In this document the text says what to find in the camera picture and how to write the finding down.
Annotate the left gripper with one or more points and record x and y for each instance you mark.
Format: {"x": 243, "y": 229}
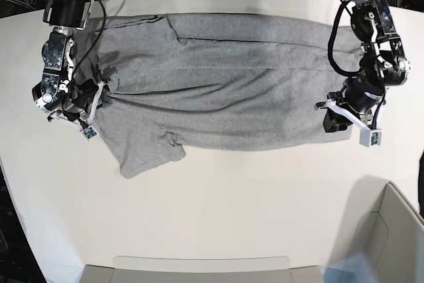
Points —
{"x": 355, "y": 102}

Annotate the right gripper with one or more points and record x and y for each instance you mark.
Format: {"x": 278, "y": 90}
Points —
{"x": 80, "y": 105}

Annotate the grey T-shirt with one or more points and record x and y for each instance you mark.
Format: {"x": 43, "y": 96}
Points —
{"x": 227, "y": 82}

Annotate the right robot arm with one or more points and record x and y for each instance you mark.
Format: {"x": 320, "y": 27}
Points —
{"x": 58, "y": 93}

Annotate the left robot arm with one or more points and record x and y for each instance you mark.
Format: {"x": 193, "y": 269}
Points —
{"x": 383, "y": 64}

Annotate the grey cardboard box right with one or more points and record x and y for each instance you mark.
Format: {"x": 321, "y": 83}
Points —
{"x": 390, "y": 240}

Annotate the blue translucent bag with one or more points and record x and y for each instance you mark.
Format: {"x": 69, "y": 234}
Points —
{"x": 354, "y": 269}

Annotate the grey bin front edge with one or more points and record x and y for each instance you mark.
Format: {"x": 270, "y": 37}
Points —
{"x": 138, "y": 269}

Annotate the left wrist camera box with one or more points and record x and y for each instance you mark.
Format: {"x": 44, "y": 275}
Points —
{"x": 370, "y": 137}

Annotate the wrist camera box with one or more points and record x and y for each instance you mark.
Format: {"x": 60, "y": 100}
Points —
{"x": 88, "y": 133}
{"x": 370, "y": 137}

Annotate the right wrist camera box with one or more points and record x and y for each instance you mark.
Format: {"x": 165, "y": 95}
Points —
{"x": 88, "y": 133}

